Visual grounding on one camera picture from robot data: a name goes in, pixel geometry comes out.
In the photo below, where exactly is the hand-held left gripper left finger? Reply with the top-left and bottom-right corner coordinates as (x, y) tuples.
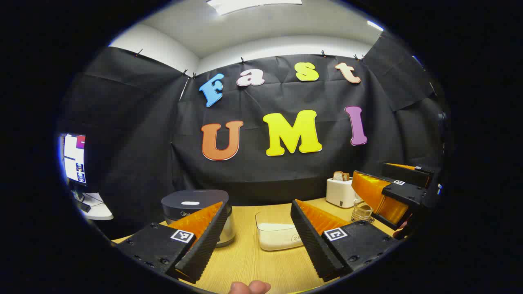
(116, 201), (228, 284)

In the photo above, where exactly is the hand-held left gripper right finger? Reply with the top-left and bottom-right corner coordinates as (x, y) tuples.
(291, 199), (400, 282)

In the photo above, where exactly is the black and silver rice cooker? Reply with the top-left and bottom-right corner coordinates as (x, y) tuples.
(161, 189), (236, 248)

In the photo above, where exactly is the clear plastic container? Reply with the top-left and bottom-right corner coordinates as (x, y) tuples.
(255, 210), (305, 251)

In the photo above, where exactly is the white toaster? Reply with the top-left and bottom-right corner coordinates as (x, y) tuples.
(326, 176), (358, 209)

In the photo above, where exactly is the white side table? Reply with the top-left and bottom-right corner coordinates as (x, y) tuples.
(76, 192), (114, 221)

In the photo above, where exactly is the computer monitor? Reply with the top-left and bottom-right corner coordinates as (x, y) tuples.
(59, 133), (87, 186)

